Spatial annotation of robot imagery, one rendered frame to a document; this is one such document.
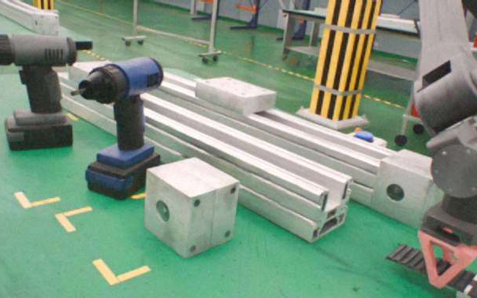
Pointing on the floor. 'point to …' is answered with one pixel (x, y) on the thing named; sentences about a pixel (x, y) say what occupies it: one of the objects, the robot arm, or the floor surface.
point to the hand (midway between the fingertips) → (444, 272)
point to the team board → (177, 35)
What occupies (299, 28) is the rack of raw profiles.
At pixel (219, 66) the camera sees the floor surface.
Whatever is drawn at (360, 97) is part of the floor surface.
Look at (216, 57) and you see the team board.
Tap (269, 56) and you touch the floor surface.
